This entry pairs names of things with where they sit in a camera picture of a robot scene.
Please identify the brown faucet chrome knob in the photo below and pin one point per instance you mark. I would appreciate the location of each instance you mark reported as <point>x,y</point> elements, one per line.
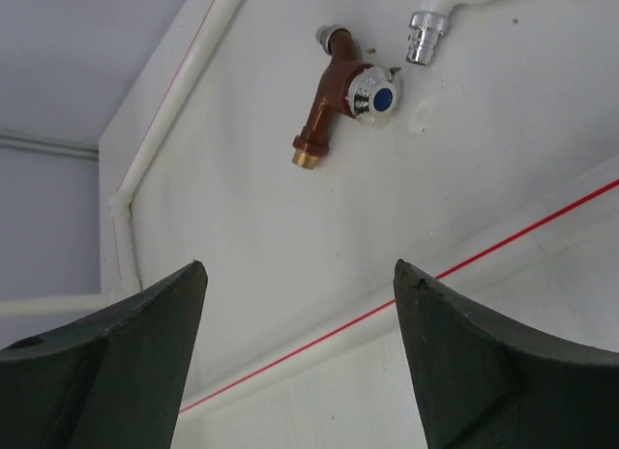
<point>348,87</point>

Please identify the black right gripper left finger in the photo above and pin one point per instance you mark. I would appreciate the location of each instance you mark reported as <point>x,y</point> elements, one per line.
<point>112,379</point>

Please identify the white pipe frame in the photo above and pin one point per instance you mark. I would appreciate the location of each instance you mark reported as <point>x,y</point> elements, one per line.
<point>497,174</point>

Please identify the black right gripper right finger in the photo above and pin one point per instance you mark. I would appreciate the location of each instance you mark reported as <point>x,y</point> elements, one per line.
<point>484,380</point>

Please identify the white plastic faucet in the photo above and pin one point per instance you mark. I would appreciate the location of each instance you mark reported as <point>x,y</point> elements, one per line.
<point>429,25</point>

